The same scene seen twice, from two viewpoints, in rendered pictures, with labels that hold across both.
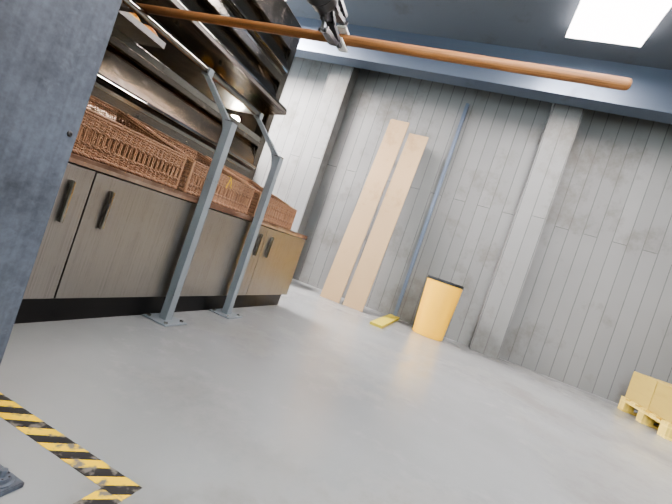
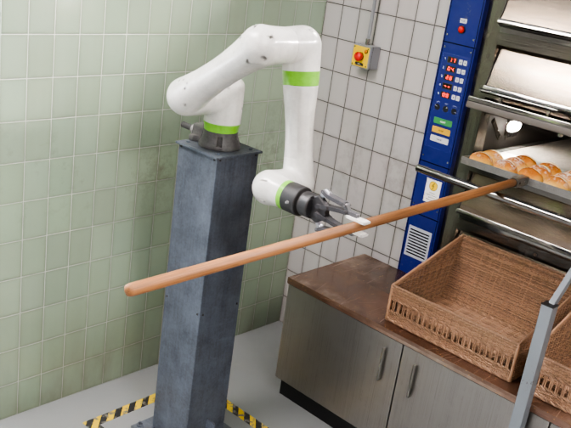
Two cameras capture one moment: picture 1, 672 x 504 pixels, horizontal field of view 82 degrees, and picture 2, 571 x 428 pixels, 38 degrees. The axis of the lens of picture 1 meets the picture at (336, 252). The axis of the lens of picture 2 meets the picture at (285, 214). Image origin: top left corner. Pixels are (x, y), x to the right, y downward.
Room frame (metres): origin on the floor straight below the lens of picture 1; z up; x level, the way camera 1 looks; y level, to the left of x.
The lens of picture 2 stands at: (1.86, -1.90, 1.97)
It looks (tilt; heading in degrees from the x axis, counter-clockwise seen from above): 20 degrees down; 112
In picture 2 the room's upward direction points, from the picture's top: 8 degrees clockwise
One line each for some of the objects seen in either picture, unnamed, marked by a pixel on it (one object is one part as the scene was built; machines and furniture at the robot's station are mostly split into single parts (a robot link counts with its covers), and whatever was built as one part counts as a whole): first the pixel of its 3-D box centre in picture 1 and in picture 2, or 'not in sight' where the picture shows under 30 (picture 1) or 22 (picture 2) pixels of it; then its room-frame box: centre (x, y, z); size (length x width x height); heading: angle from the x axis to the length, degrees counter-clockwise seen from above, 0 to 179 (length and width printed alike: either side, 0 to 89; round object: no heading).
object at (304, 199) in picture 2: (326, 3); (315, 207); (1.07, 0.25, 1.20); 0.09 x 0.07 x 0.08; 162
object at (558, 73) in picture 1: (327, 37); (370, 222); (1.24, 0.25, 1.19); 1.71 x 0.03 x 0.03; 72
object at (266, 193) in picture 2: not in sight; (274, 188); (0.91, 0.31, 1.20); 0.14 x 0.13 x 0.11; 162
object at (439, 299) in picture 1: (436, 308); not in sight; (4.11, -1.20, 0.31); 0.39 x 0.39 x 0.61
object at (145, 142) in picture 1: (92, 123); (483, 301); (1.51, 1.06, 0.72); 0.56 x 0.49 x 0.28; 161
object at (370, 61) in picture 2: not in sight; (364, 56); (0.71, 1.57, 1.46); 0.10 x 0.07 x 0.10; 161
